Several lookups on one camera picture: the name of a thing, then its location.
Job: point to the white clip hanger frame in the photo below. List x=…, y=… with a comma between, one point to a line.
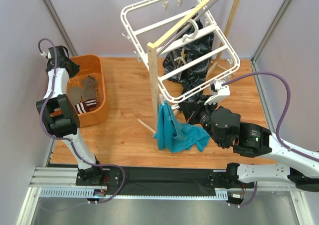
x=206, y=25

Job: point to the orange laundry basket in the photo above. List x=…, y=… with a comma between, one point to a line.
x=91, y=65

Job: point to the teal cloth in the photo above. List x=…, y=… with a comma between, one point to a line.
x=175, y=136

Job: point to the grey maroon striped sock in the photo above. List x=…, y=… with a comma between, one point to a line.
x=75, y=96

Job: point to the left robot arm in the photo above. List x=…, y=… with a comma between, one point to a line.
x=60, y=121

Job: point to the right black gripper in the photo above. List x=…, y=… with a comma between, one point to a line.
x=190, y=109

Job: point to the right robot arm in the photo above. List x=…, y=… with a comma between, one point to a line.
x=293, y=165

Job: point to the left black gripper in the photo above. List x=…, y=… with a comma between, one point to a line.
x=71, y=67

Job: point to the wooden drying rack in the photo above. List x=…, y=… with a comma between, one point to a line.
x=153, y=65

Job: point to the black base cloth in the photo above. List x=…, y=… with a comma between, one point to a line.
x=166, y=179

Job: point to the slotted cable duct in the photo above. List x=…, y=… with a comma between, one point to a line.
x=92, y=193

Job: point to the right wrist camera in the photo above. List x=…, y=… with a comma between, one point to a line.
x=220, y=91

